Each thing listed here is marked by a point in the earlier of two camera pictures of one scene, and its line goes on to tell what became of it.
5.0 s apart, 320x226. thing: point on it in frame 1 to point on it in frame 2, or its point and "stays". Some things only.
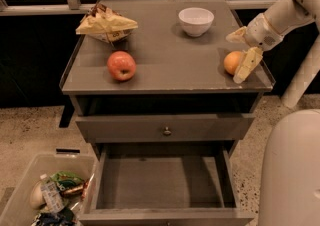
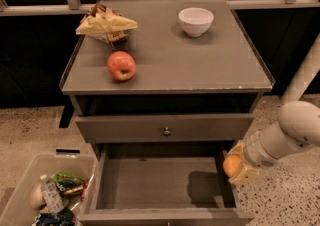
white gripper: x=261 y=33 to x=256 y=150
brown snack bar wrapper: x=73 y=191 stays
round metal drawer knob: x=167 y=132 stays
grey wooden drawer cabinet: x=166 y=115 stays
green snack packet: x=65 y=179 stays
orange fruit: x=232 y=61 to x=231 y=164
